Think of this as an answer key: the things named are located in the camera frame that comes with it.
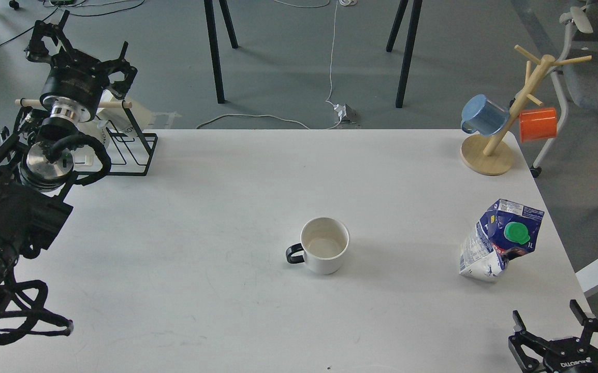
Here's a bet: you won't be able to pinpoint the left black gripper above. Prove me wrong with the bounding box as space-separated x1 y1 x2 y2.
25 10 138 110

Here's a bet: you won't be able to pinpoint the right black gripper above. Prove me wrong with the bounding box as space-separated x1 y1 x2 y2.
508 299 598 372

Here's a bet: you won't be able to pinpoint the white mug black handle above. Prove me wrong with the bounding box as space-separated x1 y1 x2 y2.
285 217 351 275

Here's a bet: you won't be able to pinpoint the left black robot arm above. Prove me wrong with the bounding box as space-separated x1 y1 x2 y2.
0 10 143 346

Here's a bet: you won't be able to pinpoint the blue white milk carton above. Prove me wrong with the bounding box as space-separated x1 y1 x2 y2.
458 198 545 282

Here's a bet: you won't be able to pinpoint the left black table legs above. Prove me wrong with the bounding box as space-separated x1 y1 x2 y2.
203 1 239 104

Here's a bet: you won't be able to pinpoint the black table legs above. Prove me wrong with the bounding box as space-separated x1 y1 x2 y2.
203 1 239 104
385 1 424 108

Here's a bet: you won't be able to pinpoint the wooden mug tree stand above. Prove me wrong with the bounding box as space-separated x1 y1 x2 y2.
460 45 592 176

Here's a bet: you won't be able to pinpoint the orange mug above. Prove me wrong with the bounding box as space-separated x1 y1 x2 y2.
518 108 558 142

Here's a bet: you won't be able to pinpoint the blue mug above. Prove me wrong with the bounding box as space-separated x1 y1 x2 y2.
460 94 510 137

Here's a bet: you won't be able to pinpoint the white power adapter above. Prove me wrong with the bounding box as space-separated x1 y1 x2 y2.
333 104 358 123

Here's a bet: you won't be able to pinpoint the right black table legs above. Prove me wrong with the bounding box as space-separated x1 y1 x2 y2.
385 1 424 108

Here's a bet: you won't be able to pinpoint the black cable on floor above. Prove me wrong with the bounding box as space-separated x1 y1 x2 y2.
0 0 147 69

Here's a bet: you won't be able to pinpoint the black wire rack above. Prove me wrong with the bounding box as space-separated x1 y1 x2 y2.
23 92 157 180

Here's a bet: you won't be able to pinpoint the white cable on floor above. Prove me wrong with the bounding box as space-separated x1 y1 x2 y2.
196 0 358 130

